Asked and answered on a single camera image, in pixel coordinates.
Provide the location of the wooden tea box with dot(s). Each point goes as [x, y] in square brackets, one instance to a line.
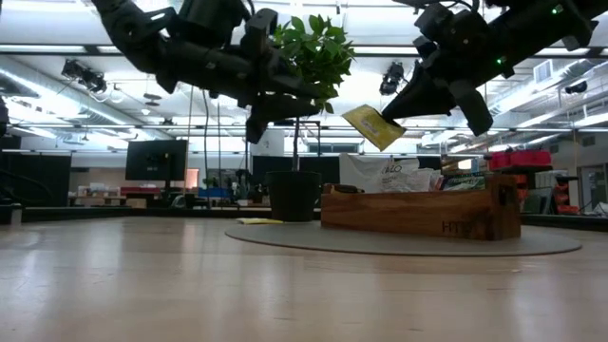
[404, 214]

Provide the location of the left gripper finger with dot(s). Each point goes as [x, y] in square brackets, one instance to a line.
[285, 110]
[294, 88]

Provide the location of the white cylinder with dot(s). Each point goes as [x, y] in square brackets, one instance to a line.
[273, 145]

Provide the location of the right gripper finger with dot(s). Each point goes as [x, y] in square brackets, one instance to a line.
[418, 76]
[427, 102]

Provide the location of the black metal table frame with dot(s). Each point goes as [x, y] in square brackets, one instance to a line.
[95, 214]

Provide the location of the black monitor on stand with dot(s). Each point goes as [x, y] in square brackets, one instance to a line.
[157, 159]

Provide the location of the blue crate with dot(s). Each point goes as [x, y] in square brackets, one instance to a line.
[214, 192]

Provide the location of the round grey mat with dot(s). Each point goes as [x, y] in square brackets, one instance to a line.
[294, 237]

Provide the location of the black ceiling spotlight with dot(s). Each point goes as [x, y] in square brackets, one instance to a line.
[85, 76]
[392, 78]
[576, 87]

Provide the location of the black partition wall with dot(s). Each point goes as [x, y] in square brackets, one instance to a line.
[35, 180]

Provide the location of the red storage bin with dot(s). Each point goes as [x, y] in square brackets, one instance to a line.
[522, 159]

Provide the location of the yellow tea packet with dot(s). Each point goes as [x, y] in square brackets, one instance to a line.
[373, 128]
[259, 221]

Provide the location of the green potted plant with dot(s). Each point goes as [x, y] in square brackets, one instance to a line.
[294, 197]

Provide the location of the shelf with orange bins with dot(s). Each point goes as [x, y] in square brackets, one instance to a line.
[546, 190]

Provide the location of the ceiling air vent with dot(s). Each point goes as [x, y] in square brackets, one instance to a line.
[543, 71]

